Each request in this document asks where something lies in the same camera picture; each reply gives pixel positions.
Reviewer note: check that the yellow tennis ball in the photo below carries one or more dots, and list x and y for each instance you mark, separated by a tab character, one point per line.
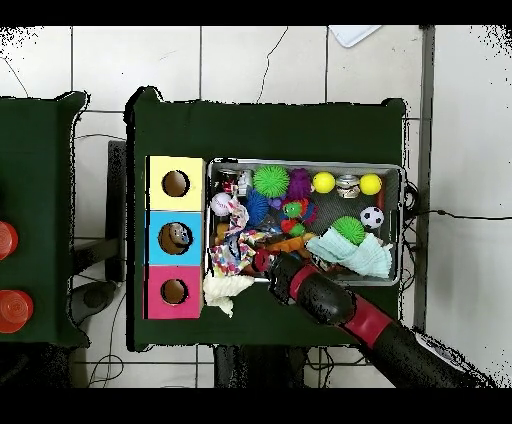
323	182

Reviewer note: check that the cream cloth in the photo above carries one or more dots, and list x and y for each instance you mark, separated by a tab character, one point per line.
224	292

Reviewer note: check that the dark grey stand base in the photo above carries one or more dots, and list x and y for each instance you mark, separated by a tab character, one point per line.
94	298

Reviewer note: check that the green covered side table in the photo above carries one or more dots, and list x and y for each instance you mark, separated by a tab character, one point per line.
36	180

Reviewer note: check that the blue spiky ball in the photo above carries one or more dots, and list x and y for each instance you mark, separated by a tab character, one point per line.
256	206

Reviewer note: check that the silver toy robot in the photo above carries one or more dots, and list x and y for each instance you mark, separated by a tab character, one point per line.
246	180

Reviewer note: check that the purple spiky toy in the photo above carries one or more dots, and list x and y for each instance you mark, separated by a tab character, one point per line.
300	184

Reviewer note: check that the orange plastic cup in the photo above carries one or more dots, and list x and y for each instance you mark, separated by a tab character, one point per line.
14	311
7	240

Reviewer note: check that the green spiky ball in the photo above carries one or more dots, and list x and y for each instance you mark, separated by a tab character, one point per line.
271	180
349	230

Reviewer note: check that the white baseball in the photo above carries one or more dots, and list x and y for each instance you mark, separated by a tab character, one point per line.
221	204

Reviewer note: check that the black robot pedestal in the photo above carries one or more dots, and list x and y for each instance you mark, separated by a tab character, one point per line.
248	368

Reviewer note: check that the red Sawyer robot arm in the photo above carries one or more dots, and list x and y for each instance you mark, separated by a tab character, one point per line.
324	296

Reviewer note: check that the wooden box with three holes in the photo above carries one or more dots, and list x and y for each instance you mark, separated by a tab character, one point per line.
192	200

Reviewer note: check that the dark green table cloth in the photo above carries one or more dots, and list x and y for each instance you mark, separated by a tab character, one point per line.
264	132

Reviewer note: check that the smooth yellow ball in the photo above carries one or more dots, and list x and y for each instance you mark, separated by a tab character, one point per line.
370	184

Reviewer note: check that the black and white soccer ball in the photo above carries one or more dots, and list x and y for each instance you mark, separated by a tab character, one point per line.
372	217

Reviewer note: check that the silver mesh bin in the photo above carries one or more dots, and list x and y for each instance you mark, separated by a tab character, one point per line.
394	192

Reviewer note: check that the white board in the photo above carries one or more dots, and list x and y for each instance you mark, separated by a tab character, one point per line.
352	34

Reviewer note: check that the mint green cloth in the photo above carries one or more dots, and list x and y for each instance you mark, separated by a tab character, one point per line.
352	256

